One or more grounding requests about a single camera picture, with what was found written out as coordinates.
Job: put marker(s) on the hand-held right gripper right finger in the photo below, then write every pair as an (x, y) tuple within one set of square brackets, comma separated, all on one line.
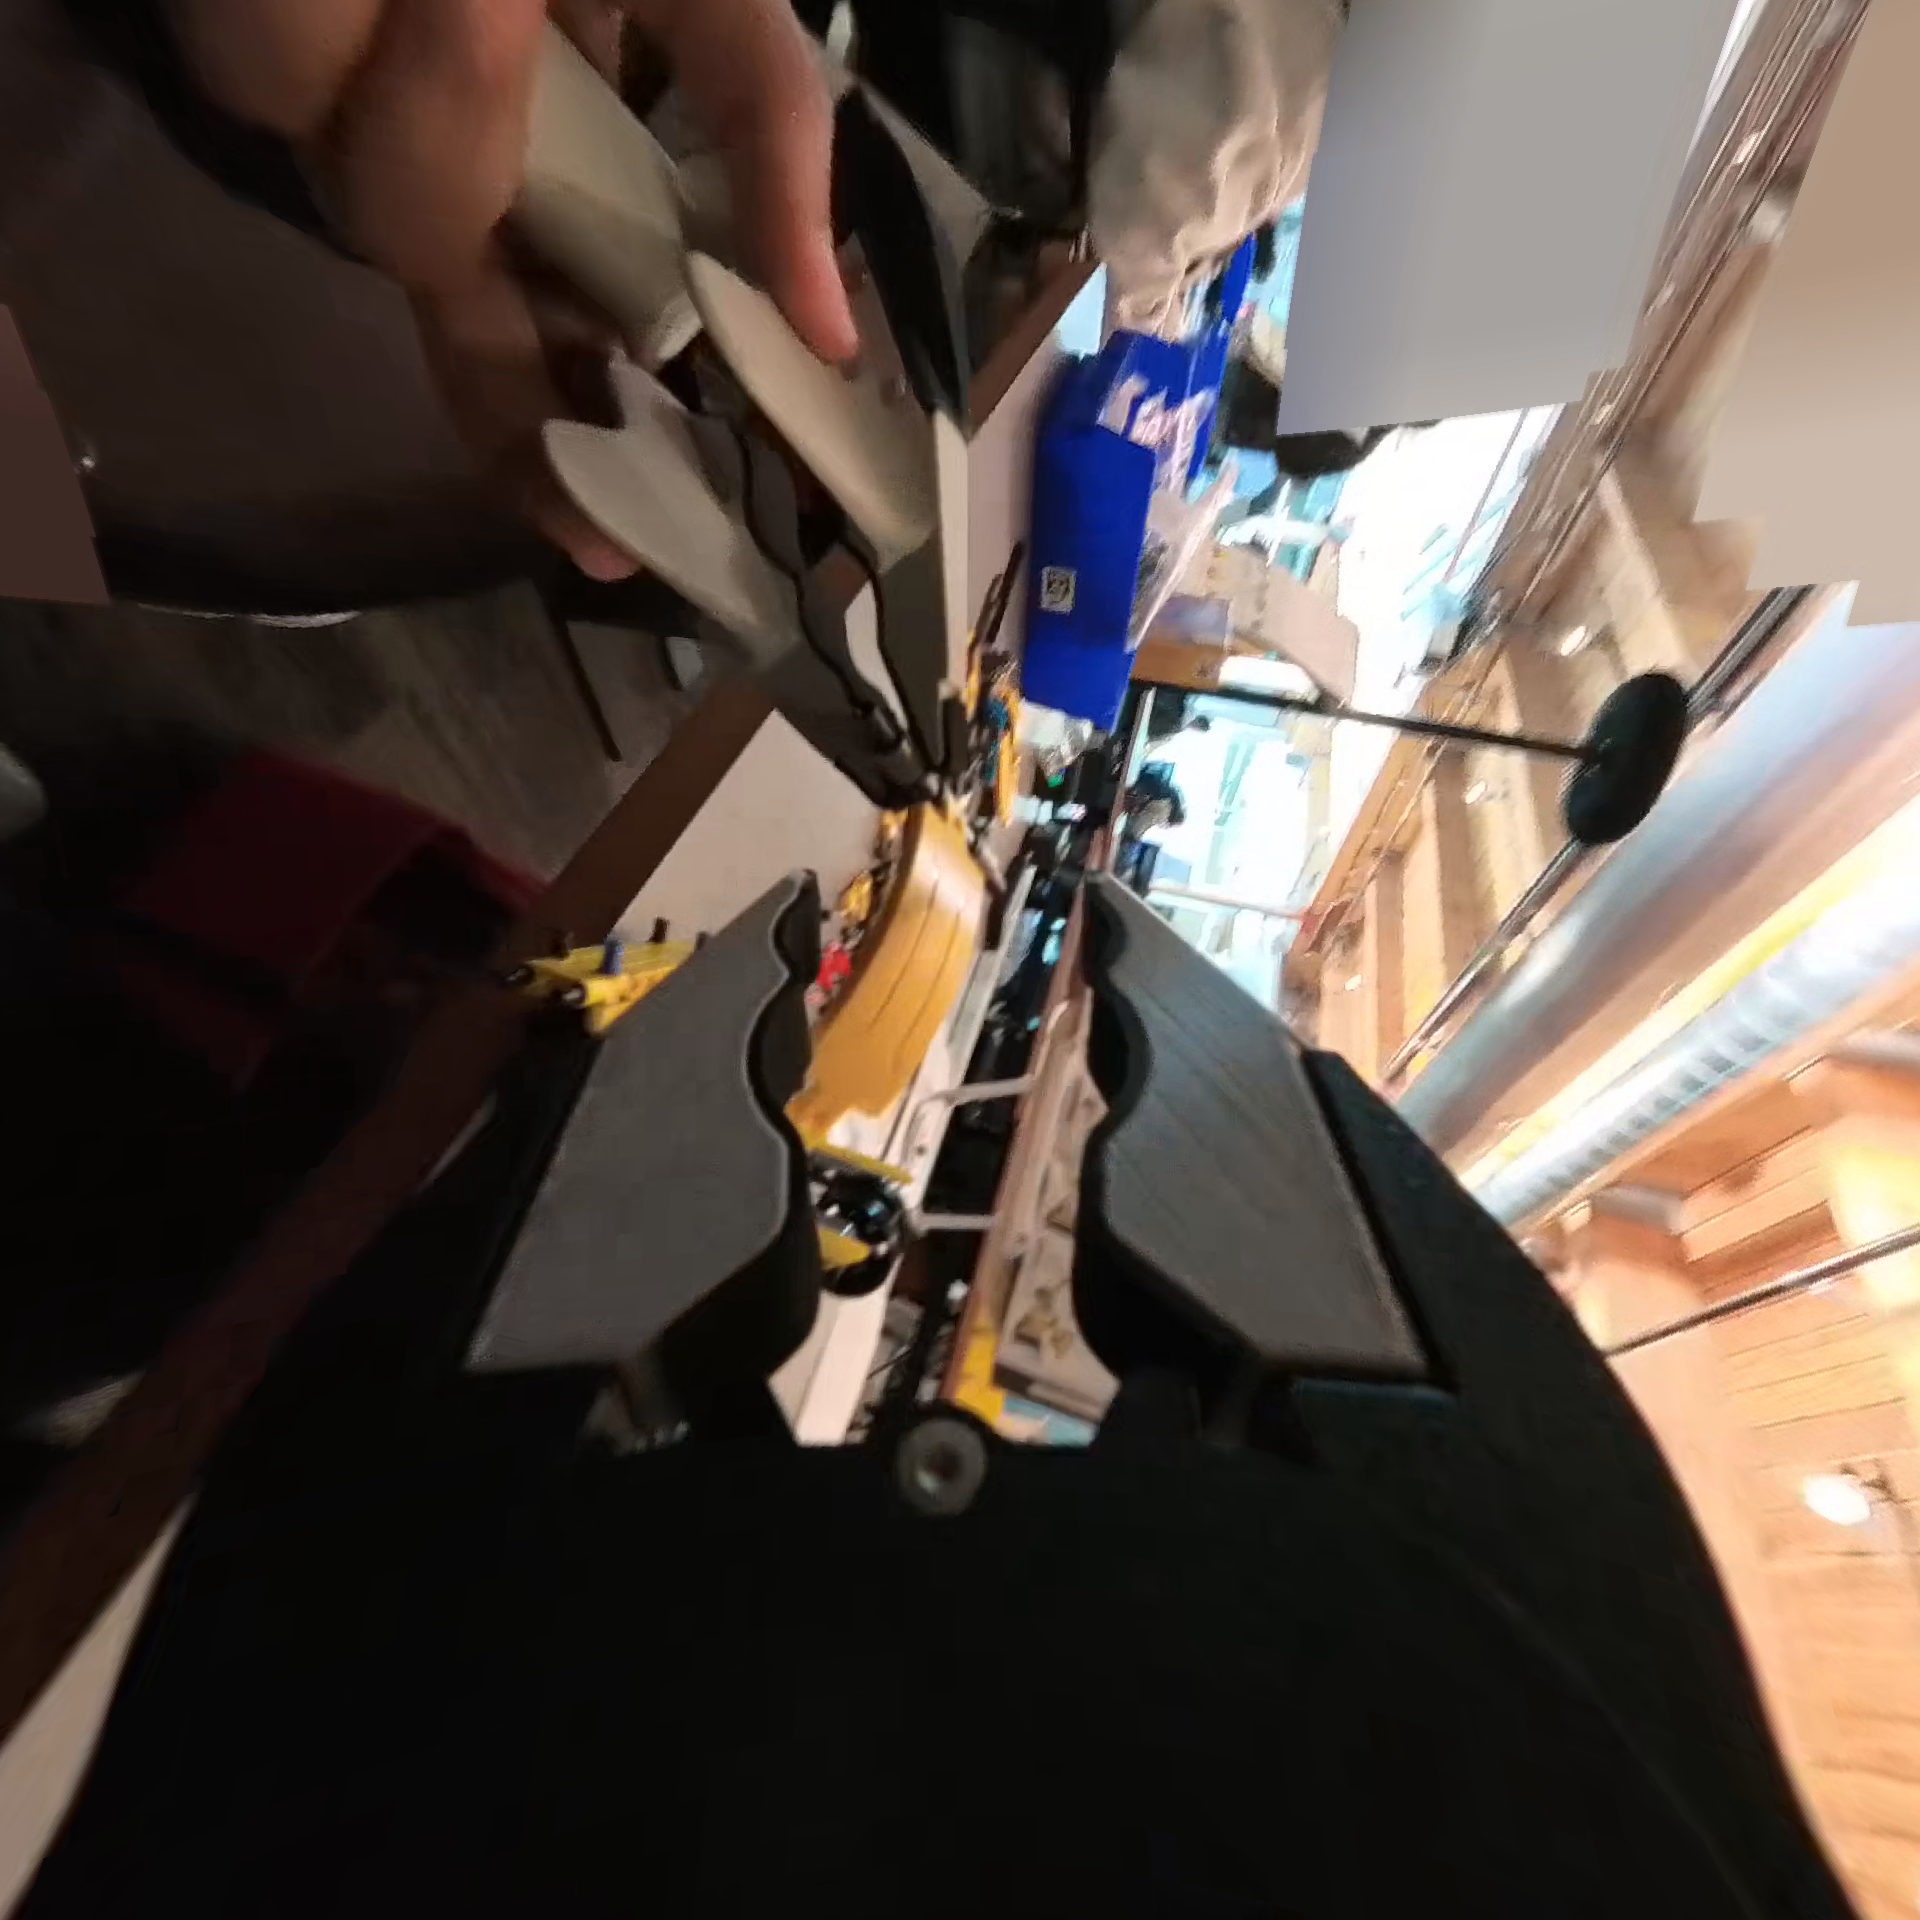
[(1245, 1170)]

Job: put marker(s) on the pile of small toy parts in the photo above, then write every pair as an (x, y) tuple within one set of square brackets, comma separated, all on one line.
[(999, 721)]

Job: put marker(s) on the yellow ribbed toy bucket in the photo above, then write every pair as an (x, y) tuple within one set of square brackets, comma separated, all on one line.
[(901, 975)]

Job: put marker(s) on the yellow toy vehicle assembly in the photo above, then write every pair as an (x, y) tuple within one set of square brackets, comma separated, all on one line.
[(615, 975)]

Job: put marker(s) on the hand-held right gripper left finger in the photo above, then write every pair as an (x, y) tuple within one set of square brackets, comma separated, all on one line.
[(660, 1140)]

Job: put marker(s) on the black toy wheel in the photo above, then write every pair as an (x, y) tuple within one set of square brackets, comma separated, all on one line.
[(859, 1223)]

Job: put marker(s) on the blue plastic storage bin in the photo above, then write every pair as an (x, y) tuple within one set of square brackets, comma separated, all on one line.
[(1089, 555)]

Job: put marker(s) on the silver ventilation duct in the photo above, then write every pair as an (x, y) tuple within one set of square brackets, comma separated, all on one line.
[(1651, 975)]

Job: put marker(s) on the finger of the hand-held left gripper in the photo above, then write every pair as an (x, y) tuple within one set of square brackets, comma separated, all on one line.
[(833, 434), (674, 494)]

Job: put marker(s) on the dark red cloth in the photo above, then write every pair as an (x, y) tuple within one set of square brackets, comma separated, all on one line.
[(285, 900)]

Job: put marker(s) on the beige jacket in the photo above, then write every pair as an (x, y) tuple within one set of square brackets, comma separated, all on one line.
[(1200, 134)]

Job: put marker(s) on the person's left hand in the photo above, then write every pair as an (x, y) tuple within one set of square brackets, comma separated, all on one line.
[(420, 121)]

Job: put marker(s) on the black round lamp on rod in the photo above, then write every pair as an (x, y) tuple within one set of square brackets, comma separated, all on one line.
[(1629, 759)]

